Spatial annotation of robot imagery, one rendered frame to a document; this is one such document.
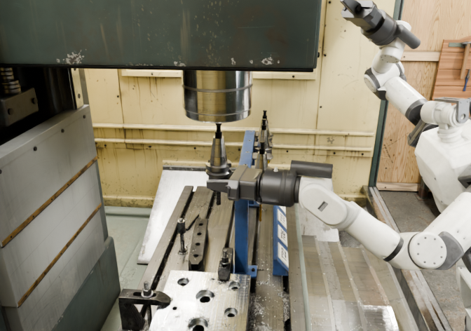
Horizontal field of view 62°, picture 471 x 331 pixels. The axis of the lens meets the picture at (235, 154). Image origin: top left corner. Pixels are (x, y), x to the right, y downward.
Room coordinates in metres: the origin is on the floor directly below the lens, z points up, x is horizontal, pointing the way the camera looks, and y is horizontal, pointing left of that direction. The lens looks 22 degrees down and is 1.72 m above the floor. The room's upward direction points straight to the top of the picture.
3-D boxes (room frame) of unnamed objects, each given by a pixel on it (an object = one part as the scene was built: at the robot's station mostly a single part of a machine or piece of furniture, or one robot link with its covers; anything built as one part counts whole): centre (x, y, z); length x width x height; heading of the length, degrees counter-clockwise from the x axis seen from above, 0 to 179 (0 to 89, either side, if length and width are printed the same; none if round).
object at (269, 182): (0.85, -0.05, 1.30); 0.13 x 0.12 x 0.10; 164
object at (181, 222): (1.13, 0.18, 0.96); 0.03 x 0.03 x 0.13
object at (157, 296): (0.80, 0.23, 0.97); 0.13 x 0.03 x 0.15; 85
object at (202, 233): (1.11, 0.12, 0.93); 0.26 x 0.05 x 0.06; 0
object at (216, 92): (0.88, 0.04, 1.53); 0.16 x 0.16 x 0.12
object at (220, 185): (0.84, 0.04, 1.30); 0.06 x 0.02 x 0.03; 74
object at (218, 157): (0.88, 0.04, 1.38); 0.04 x 0.04 x 0.07
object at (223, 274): (0.93, 0.03, 0.97); 0.13 x 0.03 x 0.15; 175
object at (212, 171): (0.88, 0.04, 1.33); 0.06 x 0.06 x 0.03
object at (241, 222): (1.02, -0.02, 1.05); 0.10 x 0.05 x 0.30; 85
